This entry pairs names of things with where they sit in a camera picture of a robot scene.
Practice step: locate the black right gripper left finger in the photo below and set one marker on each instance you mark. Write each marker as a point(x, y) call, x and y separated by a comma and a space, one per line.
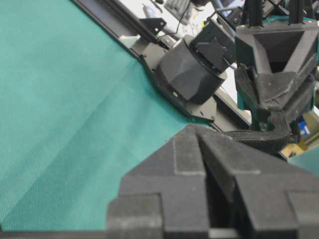
point(164, 197)

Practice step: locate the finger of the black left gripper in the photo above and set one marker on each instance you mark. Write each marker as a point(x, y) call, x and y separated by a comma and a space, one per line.
point(286, 55)
point(253, 76)

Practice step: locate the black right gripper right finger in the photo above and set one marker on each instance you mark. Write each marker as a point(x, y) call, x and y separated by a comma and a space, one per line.
point(270, 199)

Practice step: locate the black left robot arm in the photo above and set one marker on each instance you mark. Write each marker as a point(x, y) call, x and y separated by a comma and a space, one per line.
point(216, 46)

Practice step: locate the black round arm base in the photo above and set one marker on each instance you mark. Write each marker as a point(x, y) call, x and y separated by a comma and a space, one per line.
point(183, 71)

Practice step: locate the green backdrop board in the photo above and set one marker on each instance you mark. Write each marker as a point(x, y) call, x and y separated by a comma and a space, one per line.
point(308, 160)

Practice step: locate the green table cloth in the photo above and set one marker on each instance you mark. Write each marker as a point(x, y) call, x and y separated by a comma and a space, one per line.
point(77, 111)

